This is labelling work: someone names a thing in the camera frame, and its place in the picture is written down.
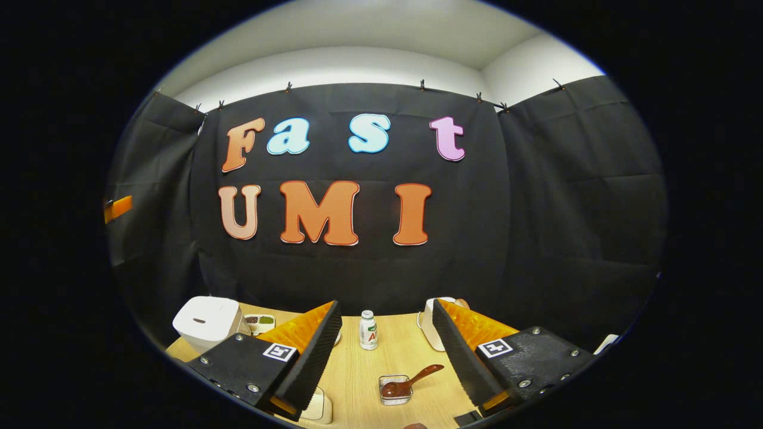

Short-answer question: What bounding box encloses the metal wire chopstick holder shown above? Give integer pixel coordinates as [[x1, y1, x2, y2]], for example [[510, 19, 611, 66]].
[[379, 374, 414, 406]]

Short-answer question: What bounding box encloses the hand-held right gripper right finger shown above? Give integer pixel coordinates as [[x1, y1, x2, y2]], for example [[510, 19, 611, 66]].
[[432, 298, 597, 418]]

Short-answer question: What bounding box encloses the clear plastic rice container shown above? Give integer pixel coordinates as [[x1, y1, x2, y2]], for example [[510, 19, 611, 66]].
[[300, 386, 334, 425]]

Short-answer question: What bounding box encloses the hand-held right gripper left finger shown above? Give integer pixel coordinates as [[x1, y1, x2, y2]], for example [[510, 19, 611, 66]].
[[188, 300, 344, 421]]

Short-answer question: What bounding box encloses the white rice cooker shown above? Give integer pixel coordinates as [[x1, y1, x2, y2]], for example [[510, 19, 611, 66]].
[[172, 296, 252, 355]]

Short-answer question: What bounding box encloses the white toaster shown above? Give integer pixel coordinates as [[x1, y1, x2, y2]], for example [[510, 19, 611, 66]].
[[416, 296, 472, 353]]

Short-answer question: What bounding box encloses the row of black cloth clips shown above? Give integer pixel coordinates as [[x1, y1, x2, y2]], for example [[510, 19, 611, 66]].
[[154, 79, 567, 114]]

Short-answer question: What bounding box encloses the brown wooden spoon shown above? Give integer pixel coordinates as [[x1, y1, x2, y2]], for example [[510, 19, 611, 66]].
[[381, 363, 445, 399]]

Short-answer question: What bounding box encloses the black backdrop cloth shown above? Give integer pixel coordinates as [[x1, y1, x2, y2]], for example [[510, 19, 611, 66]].
[[106, 76, 668, 352]]

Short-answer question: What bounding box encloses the white divided sauce dish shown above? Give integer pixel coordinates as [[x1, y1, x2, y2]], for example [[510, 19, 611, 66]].
[[244, 313, 277, 336]]

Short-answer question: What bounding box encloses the white drink bottle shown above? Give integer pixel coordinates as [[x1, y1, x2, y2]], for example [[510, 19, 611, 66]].
[[359, 310, 379, 351]]

